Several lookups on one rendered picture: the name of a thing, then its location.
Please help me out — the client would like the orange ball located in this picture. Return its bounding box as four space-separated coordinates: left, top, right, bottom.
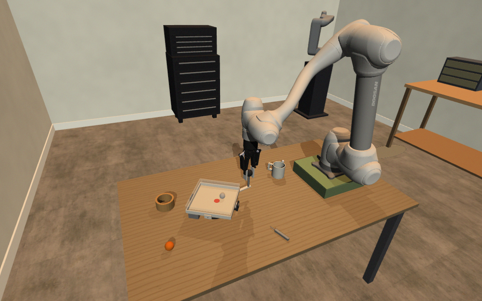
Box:
165 241 174 251

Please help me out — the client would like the brown hollow ring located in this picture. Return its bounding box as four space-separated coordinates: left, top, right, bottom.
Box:
155 193 175 212

